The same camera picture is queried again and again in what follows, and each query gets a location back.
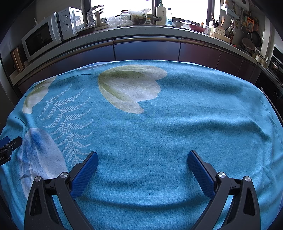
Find white microwave oven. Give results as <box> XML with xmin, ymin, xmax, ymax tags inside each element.
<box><xmin>21</xmin><ymin>7</ymin><xmax>84</xmax><ymax>63</ymax></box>

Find black built-in oven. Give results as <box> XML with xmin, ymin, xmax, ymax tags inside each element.
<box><xmin>254</xmin><ymin>64</ymin><xmax>283</xmax><ymax>115</ymax></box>

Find purple kitchen counter cabinet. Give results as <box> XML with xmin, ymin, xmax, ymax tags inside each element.
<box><xmin>9</xmin><ymin>23</ymin><xmax>268</xmax><ymax>98</ymax></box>

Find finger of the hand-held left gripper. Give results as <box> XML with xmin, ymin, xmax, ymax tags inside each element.
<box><xmin>0</xmin><ymin>137</ymin><xmax>22</xmax><ymax>155</ymax></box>

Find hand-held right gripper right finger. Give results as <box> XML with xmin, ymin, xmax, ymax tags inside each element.
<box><xmin>187</xmin><ymin>150</ymin><xmax>261</xmax><ymax>230</ymax></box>

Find stacked round plates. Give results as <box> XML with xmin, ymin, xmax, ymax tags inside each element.
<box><xmin>242</xmin><ymin>37</ymin><xmax>255</xmax><ymax>50</ymax></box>

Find dark red tray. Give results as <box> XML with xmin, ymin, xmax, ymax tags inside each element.
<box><xmin>76</xmin><ymin>25</ymin><xmax>96</xmax><ymax>37</ymax></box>

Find red bowl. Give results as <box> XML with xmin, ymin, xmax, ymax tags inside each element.
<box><xmin>189</xmin><ymin>23</ymin><xmax>206</xmax><ymax>33</ymax></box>

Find kitchen window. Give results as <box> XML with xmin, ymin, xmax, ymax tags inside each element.
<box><xmin>91</xmin><ymin>0</ymin><xmax>209</xmax><ymax>22</ymax></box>

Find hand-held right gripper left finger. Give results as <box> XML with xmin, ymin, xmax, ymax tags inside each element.
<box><xmin>24</xmin><ymin>151</ymin><xmax>99</xmax><ymax>230</ymax></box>

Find blue floral tablecloth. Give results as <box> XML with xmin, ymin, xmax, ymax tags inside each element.
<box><xmin>0</xmin><ymin>60</ymin><xmax>280</xmax><ymax>230</ymax></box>

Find bagged food container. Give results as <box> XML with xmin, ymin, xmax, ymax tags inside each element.
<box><xmin>129</xmin><ymin>8</ymin><xmax>151</xmax><ymax>25</ymax></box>

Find white perforated utensil holder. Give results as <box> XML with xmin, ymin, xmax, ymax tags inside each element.
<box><xmin>210</xmin><ymin>25</ymin><xmax>231</xmax><ymax>43</ymax></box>

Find clear plastic bag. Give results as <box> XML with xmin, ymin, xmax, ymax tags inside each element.
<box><xmin>106</xmin><ymin>15</ymin><xmax>133</xmax><ymax>27</ymax></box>

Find black frying pan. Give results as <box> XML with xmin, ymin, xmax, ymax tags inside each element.
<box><xmin>250</xmin><ymin>31</ymin><xmax>262</xmax><ymax>47</ymax></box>

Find metal faucet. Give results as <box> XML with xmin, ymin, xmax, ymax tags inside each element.
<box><xmin>150</xmin><ymin>0</ymin><xmax>163</xmax><ymax>25</ymax></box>

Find white pump bottle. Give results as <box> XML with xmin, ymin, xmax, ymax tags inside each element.
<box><xmin>156</xmin><ymin>0</ymin><xmax>167</xmax><ymax>25</ymax></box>

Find glass kettle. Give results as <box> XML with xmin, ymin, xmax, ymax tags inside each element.
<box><xmin>86</xmin><ymin>5</ymin><xmax>105</xmax><ymax>27</ymax></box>

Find copper thermos flask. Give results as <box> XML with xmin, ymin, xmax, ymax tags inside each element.
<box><xmin>11</xmin><ymin>45</ymin><xmax>25</xmax><ymax>73</ymax></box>

